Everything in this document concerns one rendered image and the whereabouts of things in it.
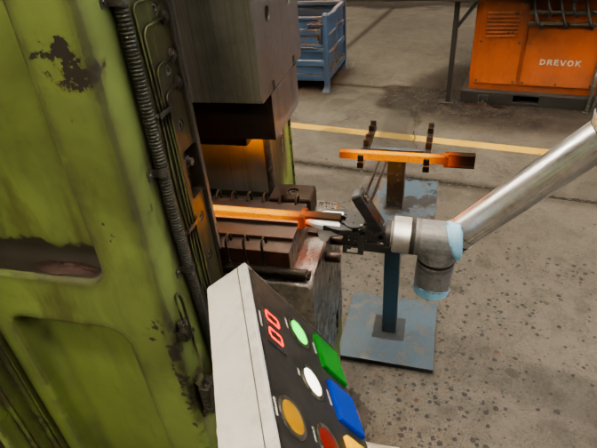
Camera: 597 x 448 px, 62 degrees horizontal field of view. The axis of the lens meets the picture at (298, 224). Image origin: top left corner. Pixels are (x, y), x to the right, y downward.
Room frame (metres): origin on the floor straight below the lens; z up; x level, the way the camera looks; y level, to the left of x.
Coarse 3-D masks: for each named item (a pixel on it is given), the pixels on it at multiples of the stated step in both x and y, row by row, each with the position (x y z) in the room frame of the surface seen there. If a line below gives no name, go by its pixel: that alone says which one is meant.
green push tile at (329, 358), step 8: (320, 344) 0.58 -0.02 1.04; (320, 352) 0.56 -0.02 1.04; (328, 352) 0.58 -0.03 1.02; (336, 352) 0.61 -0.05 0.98; (320, 360) 0.54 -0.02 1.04; (328, 360) 0.55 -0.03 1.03; (336, 360) 0.58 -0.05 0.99; (328, 368) 0.53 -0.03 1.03; (336, 368) 0.55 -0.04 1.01; (336, 376) 0.53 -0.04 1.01; (344, 376) 0.55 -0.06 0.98; (344, 384) 0.54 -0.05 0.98
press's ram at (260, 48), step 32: (192, 0) 0.90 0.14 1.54; (224, 0) 0.88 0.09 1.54; (256, 0) 0.89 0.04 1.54; (288, 0) 1.10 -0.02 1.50; (192, 32) 0.90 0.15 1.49; (224, 32) 0.89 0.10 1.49; (256, 32) 0.87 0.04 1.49; (288, 32) 1.07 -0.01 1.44; (192, 64) 0.91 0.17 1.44; (224, 64) 0.89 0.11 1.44; (256, 64) 0.87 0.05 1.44; (288, 64) 1.05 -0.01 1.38; (192, 96) 0.91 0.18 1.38; (224, 96) 0.89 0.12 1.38; (256, 96) 0.87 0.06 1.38
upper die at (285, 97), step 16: (288, 80) 1.04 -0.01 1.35; (272, 96) 0.92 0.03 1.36; (288, 96) 1.03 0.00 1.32; (208, 112) 0.96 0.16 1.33; (224, 112) 0.95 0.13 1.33; (240, 112) 0.94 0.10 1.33; (256, 112) 0.93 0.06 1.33; (272, 112) 0.92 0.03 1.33; (288, 112) 1.02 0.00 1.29; (208, 128) 0.96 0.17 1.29; (224, 128) 0.95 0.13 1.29; (240, 128) 0.94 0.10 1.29; (256, 128) 0.93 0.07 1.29; (272, 128) 0.92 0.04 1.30
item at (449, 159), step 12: (348, 156) 1.47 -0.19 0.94; (372, 156) 1.44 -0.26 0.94; (384, 156) 1.43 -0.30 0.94; (396, 156) 1.42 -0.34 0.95; (408, 156) 1.40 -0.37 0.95; (420, 156) 1.39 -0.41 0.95; (432, 156) 1.39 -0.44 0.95; (444, 156) 1.37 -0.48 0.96; (456, 156) 1.37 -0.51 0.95; (468, 156) 1.35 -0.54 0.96; (468, 168) 1.35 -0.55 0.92
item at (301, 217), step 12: (216, 204) 1.12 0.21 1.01; (240, 216) 1.07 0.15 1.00; (252, 216) 1.06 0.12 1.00; (264, 216) 1.05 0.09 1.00; (276, 216) 1.04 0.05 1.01; (288, 216) 1.03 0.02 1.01; (300, 216) 1.02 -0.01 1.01; (312, 216) 1.02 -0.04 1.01; (324, 216) 1.01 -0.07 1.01; (336, 216) 1.01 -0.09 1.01
